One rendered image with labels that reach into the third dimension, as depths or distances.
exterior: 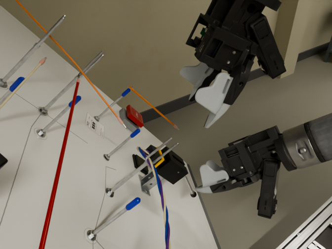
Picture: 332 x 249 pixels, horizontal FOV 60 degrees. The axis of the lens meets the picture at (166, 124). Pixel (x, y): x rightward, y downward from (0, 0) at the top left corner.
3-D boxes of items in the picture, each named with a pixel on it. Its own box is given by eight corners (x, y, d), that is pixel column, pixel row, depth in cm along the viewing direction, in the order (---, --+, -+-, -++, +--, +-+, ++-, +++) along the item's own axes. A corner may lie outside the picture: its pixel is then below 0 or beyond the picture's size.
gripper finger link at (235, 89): (212, 98, 46) (230, 46, 45) (220, 101, 47) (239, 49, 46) (228, 104, 42) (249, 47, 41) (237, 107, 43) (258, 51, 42)
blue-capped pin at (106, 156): (109, 162, 53) (143, 134, 51) (103, 158, 53) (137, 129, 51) (108, 156, 55) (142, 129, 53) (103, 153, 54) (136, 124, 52)
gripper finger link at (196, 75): (167, 82, 54) (193, 46, 47) (193, 91, 56) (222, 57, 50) (168, 94, 52) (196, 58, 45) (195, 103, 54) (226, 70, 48)
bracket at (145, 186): (149, 196, 57) (168, 182, 56) (141, 191, 56) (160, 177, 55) (145, 180, 61) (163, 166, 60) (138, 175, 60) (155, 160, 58)
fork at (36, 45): (-3, 76, 43) (60, 10, 40) (8, 84, 44) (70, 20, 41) (-7, 82, 42) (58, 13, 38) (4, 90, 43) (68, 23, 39)
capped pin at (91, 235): (85, 230, 37) (133, 192, 35) (93, 230, 38) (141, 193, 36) (88, 241, 36) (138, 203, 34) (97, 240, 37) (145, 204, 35)
